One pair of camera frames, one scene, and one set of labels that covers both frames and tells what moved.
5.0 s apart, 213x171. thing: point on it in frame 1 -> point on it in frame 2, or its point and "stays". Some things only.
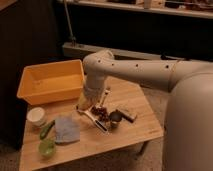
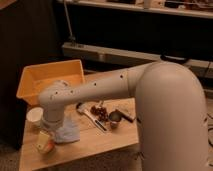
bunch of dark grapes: [102, 113] stays
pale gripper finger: [97, 105] -> [54, 134]
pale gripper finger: [83, 103] -> [42, 141]
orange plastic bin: [52, 82] stays
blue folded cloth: [67, 129] stays
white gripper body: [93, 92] -> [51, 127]
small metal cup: [115, 117] stays
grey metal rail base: [85, 49] stays
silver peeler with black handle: [96, 122] stays
